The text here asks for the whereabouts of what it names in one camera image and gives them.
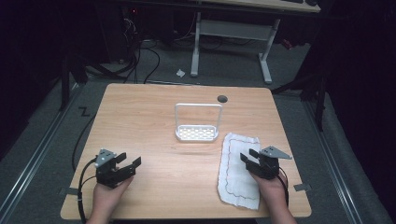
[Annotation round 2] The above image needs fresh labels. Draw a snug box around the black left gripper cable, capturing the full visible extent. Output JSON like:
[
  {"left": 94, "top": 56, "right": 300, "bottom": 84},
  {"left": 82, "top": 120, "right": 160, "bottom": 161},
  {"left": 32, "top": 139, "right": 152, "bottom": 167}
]
[{"left": 77, "top": 157, "right": 98, "bottom": 224}]

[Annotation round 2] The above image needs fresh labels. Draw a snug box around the white cloth with red stitching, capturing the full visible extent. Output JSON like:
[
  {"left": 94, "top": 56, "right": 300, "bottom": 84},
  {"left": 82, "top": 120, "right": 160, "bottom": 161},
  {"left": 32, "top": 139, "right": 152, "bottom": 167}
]
[{"left": 217, "top": 132, "right": 262, "bottom": 211}]

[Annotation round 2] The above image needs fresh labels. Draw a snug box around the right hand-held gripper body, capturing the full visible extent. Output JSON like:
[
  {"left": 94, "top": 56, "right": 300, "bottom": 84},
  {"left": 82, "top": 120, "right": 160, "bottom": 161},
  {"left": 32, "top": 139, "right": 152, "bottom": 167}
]
[{"left": 247, "top": 146, "right": 293, "bottom": 180}]

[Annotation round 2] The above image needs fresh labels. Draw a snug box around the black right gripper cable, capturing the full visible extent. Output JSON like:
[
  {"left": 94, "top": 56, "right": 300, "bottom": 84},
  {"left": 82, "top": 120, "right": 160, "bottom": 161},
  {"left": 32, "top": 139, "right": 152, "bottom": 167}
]
[{"left": 277, "top": 166, "right": 290, "bottom": 208}]

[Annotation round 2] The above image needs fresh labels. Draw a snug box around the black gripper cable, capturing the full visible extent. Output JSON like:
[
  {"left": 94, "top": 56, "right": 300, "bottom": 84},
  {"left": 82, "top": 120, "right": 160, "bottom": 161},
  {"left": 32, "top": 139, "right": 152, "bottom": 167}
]
[
  {"left": 77, "top": 157, "right": 98, "bottom": 224},
  {"left": 277, "top": 166, "right": 290, "bottom": 208}
]

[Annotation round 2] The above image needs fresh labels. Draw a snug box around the metal floor rail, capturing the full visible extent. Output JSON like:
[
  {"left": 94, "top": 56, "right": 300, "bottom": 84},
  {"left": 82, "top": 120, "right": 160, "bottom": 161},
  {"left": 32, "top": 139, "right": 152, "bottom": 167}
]
[
  {"left": 303, "top": 101, "right": 363, "bottom": 224},
  {"left": 0, "top": 82, "right": 82, "bottom": 224}
]

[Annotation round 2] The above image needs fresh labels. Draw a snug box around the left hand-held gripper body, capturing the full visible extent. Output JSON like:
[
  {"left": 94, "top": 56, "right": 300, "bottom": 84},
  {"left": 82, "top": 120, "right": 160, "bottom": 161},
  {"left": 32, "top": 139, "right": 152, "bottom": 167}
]
[{"left": 94, "top": 148, "right": 137, "bottom": 189}]

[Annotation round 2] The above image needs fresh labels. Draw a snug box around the bundle of black floor cables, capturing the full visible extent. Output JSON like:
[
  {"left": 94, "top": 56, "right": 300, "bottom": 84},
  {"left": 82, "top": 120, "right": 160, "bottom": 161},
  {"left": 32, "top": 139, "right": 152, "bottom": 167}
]
[{"left": 83, "top": 15, "right": 162, "bottom": 85}]

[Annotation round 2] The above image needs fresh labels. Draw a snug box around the white-legged desk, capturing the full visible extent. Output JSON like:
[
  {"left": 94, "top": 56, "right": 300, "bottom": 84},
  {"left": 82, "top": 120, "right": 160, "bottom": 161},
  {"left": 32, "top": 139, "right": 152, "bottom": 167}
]
[{"left": 190, "top": 0, "right": 321, "bottom": 85}]

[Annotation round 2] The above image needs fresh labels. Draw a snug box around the black stand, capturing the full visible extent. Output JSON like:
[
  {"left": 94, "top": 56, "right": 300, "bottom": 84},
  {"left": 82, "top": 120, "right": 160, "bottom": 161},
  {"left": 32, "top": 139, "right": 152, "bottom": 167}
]
[
  {"left": 58, "top": 46, "right": 90, "bottom": 112},
  {"left": 271, "top": 71, "right": 328, "bottom": 133}
]

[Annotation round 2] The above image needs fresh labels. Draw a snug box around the person's right hand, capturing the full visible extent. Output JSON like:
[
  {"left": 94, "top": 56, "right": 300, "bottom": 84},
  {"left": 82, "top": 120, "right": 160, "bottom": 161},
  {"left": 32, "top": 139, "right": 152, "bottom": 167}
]
[{"left": 250, "top": 172, "right": 288, "bottom": 210}]

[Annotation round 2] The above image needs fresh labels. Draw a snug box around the white towel rack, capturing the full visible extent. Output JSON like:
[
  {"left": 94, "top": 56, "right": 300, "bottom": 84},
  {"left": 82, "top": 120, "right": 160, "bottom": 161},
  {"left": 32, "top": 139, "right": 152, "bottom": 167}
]
[{"left": 174, "top": 103, "right": 223, "bottom": 143}]

